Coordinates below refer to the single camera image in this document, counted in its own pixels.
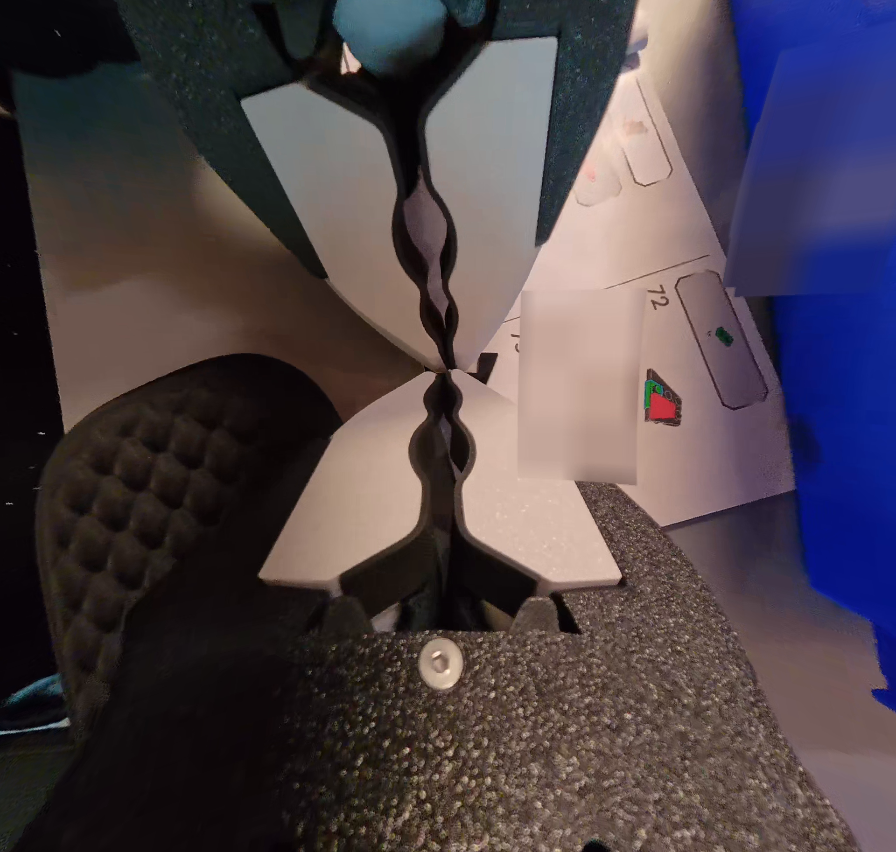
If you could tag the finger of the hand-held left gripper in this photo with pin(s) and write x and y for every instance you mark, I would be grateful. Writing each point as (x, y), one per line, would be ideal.
(497, 166)
(322, 180)

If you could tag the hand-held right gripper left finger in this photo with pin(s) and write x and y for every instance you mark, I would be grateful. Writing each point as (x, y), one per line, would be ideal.
(350, 502)

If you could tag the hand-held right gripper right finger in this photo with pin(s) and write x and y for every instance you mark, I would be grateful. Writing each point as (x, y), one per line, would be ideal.
(532, 537)

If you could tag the large blue plastic bin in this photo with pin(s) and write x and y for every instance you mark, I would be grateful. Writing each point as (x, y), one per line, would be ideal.
(840, 446)

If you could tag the white lego instruction booklet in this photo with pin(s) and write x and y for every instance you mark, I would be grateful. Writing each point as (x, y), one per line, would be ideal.
(595, 236)

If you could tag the black padded cushion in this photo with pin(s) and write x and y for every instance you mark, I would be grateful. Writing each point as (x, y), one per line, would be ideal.
(140, 460)

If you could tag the teal sneaker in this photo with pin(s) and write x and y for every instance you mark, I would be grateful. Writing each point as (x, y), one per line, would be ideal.
(31, 705)

